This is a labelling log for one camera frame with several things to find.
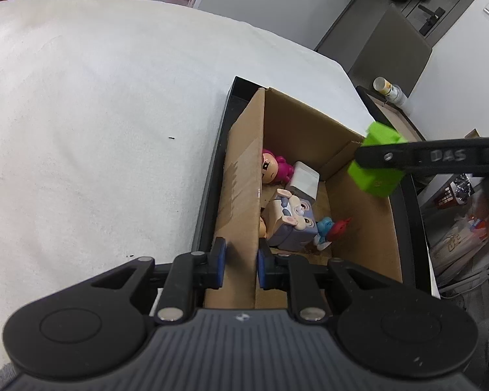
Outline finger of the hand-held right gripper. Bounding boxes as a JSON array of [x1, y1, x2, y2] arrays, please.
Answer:
[[354, 141, 417, 177]]

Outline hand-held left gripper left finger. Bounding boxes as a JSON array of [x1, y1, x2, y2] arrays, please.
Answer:
[[90, 237, 228, 324]]

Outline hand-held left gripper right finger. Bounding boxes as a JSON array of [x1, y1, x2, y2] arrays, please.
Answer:
[[257, 240, 396, 324]]

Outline green hexagonal box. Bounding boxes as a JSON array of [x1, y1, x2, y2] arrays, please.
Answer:
[[347, 121, 408, 200]]

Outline rabbit cube toy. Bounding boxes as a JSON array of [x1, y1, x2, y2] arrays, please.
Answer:
[[264, 189, 319, 252]]

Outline white charger plug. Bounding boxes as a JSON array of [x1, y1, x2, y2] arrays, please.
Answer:
[[285, 161, 321, 205]]

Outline cardboard box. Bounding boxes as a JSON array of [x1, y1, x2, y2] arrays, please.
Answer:
[[203, 86, 404, 311]]

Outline blue figurine with red hat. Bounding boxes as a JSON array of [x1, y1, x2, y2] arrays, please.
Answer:
[[313, 216, 353, 252]]

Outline pink figurine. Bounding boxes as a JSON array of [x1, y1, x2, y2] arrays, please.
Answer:
[[261, 149, 296, 184]]

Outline black tray with cardboard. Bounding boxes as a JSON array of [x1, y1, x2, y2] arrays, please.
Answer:
[[355, 85, 427, 143]]

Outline beige tote bag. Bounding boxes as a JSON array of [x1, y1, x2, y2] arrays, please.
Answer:
[[427, 215, 489, 290]]

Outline grey chair back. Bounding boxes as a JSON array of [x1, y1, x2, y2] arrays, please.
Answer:
[[313, 3, 433, 103]]

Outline black door lock handle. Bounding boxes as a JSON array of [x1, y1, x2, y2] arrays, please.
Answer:
[[417, 4, 447, 36]]

